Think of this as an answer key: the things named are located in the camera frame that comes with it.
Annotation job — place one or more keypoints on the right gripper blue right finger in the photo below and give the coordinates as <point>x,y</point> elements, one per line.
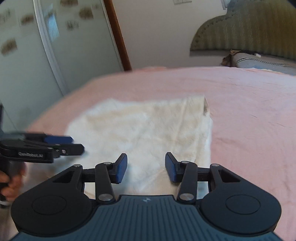
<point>184,173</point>

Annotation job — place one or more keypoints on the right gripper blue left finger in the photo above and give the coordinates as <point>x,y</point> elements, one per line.
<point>109,173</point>

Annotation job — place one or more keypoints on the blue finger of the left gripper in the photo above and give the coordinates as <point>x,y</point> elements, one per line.
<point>57,150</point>
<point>57,139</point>

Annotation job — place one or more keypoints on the cream white pants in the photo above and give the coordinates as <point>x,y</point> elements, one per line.
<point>145,131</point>

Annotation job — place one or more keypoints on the person's left hand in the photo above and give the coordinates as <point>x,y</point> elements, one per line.
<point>11,186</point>

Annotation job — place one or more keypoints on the pink floral bed sheet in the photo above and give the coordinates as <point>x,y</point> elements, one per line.
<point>253,112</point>

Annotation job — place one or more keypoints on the grey striped pillow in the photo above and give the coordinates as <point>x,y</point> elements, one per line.
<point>249,59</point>

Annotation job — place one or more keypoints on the green padded headboard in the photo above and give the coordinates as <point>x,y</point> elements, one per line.
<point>265,27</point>

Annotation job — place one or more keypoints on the brown wooden door frame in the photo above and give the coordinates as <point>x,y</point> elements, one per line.
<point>112,17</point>

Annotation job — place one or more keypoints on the white wall socket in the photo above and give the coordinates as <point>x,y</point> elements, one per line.
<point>181,1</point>

